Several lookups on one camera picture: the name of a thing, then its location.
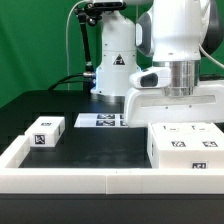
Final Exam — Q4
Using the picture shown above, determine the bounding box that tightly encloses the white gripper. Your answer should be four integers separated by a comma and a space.
124, 80, 224, 127

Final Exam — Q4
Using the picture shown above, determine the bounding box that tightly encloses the white cabinet door panel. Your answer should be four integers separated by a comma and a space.
184, 123, 224, 150
150, 123, 187, 149

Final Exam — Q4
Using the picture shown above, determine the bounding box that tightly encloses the white cabinet body box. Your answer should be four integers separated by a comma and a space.
147, 123, 224, 169

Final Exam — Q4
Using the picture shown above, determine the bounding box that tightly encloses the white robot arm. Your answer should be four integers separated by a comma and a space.
90, 0, 224, 127

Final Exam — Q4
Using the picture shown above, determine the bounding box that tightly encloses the white cabinet top block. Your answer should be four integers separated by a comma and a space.
25, 116, 65, 147

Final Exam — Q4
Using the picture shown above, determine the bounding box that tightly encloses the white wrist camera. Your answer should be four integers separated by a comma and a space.
129, 67, 171, 89

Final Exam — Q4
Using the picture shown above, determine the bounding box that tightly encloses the white marker base plate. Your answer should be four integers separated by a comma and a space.
74, 113, 127, 128

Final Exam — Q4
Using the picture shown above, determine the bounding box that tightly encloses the black cable bundle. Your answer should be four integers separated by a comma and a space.
47, 73, 98, 92

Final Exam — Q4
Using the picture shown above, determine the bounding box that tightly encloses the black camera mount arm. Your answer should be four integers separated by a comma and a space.
75, 3, 100, 77

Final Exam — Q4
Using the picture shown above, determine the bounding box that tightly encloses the white cable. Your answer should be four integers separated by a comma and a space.
65, 0, 88, 92

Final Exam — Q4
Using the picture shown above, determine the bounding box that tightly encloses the white U-shaped fence wall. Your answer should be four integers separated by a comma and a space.
0, 135, 224, 194

